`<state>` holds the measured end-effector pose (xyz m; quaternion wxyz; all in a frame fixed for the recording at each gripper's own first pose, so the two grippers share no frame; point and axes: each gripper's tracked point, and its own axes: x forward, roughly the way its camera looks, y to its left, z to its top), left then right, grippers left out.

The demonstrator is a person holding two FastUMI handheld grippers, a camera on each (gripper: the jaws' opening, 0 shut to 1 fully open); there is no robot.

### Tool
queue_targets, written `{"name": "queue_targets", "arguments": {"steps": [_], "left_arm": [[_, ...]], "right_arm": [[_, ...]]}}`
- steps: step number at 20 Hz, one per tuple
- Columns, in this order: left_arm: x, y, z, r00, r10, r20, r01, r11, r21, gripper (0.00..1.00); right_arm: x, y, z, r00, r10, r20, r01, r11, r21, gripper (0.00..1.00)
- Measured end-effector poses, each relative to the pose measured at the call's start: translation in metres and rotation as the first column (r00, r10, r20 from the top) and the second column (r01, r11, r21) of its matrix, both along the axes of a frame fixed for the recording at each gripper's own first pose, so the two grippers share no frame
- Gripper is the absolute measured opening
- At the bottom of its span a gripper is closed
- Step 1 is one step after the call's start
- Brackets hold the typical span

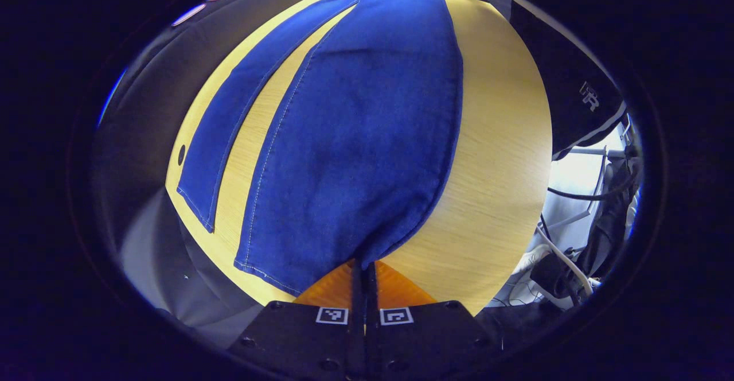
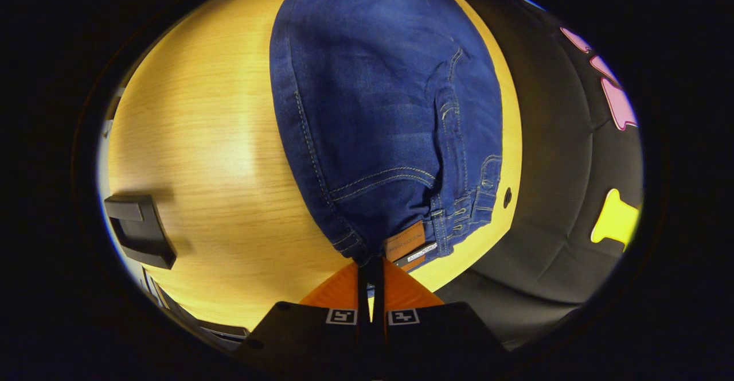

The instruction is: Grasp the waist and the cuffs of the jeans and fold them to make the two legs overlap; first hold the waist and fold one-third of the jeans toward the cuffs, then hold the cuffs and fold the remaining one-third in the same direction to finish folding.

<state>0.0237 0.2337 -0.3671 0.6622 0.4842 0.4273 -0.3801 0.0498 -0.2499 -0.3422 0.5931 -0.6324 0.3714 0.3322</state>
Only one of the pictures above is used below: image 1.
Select blue jeans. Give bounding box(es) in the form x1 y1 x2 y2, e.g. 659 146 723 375
177 0 464 297

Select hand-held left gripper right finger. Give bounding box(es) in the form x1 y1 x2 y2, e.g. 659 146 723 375
365 261 508 380

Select white cable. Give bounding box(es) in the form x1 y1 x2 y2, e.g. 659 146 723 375
513 225 602 297

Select black cable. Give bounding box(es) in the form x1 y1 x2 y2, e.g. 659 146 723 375
546 166 638 202

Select black backdrop cloth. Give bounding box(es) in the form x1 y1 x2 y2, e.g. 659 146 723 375
95 0 419 347

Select person's black clothing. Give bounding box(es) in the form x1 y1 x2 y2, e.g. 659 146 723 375
505 0 629 161

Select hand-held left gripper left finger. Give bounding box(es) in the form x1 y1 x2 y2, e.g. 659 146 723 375
228 259 366 380

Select black power adapter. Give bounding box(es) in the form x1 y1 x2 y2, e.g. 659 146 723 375
530 252 581 300

